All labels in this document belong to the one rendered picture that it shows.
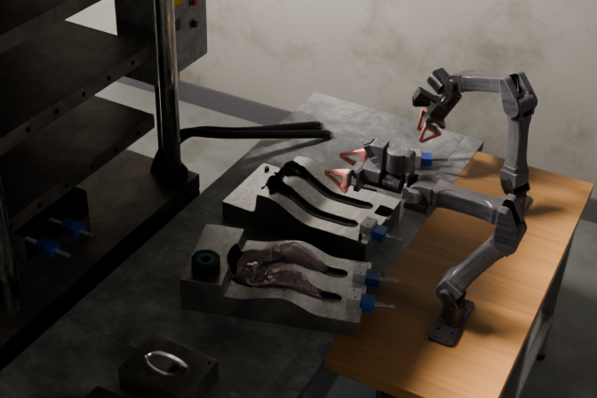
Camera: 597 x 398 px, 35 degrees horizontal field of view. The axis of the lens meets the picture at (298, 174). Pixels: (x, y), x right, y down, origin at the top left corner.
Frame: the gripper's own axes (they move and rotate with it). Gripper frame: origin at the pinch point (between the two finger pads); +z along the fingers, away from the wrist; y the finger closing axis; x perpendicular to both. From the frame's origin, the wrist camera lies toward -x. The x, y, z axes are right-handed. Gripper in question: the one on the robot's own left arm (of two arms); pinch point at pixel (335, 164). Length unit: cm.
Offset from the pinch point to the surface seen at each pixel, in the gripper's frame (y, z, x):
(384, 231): -15.9, -9.7, 29.7
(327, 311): 18.9, -8.0, 34.5
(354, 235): -11.2, -2.1, 31.0
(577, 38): -186, -27, 33
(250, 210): -10.3, 32.9, 33.4
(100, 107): -14, 91, 14
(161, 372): 59, 19, 35
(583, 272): -145, -56, 121
